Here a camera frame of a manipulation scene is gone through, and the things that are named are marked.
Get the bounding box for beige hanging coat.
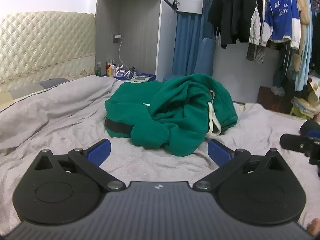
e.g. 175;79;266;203
289;0;311;73

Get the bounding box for dotted patterned fabric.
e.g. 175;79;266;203
307;76;320;98

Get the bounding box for grey quilt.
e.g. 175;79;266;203
0;75;120;153

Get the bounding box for white charging cable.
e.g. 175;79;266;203
117;36;133;77

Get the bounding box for light blue hanging garment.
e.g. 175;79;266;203
294;0;315;92

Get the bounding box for person's right forearm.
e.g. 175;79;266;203
307;218;320;236

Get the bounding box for black hanging hoodie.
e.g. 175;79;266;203
207;0;223;28

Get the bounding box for blue curtain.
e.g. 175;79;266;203
172;0;218;77

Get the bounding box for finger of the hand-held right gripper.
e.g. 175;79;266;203
299;120;320;138
279;133;320;165

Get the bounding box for grey striped hanging garment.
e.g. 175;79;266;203
246;42;267;64

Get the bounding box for brown box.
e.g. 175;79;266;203
257;86;291;113

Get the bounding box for white flat device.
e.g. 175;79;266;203
130;75;152;83

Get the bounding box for cream quilted headboard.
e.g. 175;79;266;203
0;11;96;92

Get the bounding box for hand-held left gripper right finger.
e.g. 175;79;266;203
192;139;287;191

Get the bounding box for clear plastic bag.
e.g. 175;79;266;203
271;85;286;97

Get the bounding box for grey patchwork pillow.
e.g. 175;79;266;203
0;78;70;111

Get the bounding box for blue and white jacket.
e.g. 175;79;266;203
260;0;302;50

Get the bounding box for grey bed blanket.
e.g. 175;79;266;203
0;75;320;233

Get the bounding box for dark hanging jeans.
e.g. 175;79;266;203
272;44;291;88

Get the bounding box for black hanging coat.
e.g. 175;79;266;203
220;0;258;48

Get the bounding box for green hoodie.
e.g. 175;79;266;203
104;73;238;157

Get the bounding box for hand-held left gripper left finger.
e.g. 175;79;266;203
33;139;126;192

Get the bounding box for cluster of toiletry bottles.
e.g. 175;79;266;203
96;59;127;78

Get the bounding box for green stool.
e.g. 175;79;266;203
290;104;316;119

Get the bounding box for blue nightstand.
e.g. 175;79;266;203
114;73;157;82

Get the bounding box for stack of yellow folded cloths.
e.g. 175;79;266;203
291;96;320;118

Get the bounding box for white hanging jacket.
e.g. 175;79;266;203
249;5;262;46

